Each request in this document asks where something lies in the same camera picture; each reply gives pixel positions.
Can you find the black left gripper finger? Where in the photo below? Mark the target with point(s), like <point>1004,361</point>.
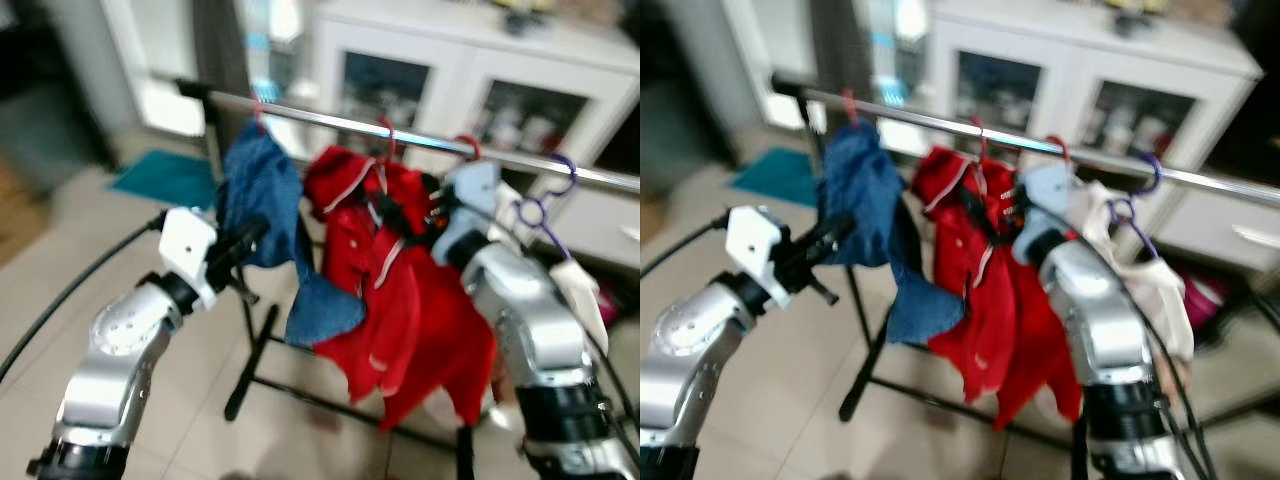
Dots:
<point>838,240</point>
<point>247,232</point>
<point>828,230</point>
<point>256,242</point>

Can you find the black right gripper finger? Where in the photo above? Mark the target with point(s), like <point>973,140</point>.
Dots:
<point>992,230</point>
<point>984,204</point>
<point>410,236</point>
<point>402,210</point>

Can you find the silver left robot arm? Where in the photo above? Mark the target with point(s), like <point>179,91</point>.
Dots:
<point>110,370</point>
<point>690,360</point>

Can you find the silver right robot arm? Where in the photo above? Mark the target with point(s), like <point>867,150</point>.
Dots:
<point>530,340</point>
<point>1105,340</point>

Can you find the purple hanger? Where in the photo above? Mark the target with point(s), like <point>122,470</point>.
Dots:
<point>572,175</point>
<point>1158,175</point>

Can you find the blue denim garment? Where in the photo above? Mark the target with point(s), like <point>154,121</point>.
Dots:
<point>860,190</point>
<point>260,190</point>

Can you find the red jacket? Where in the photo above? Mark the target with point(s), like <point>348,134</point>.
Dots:
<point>350,260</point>
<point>950,260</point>

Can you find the teal floor mat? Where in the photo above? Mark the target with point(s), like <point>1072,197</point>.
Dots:
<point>780,178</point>
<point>165,178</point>

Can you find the metal clothes rack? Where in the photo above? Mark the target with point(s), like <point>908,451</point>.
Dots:
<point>930,120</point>
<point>330,120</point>

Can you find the cream white top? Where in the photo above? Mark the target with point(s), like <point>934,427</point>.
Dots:
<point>580,290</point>
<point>1160,295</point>

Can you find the dark curtain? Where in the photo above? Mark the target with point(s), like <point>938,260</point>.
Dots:
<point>220,40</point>
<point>840,40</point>

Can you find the pink box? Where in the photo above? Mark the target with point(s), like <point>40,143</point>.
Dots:
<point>1200,300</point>
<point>608,305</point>

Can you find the white framed glass door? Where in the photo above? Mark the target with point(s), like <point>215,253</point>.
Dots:
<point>760,40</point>
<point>150,40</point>

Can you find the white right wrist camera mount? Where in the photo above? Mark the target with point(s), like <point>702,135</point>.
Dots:
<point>1045,190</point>
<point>470,190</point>

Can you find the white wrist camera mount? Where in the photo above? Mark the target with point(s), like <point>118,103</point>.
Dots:
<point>185,245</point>
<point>755,245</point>
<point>470,190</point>
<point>1045,190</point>

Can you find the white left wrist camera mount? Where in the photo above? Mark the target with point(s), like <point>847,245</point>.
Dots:
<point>185,245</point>
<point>755,245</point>

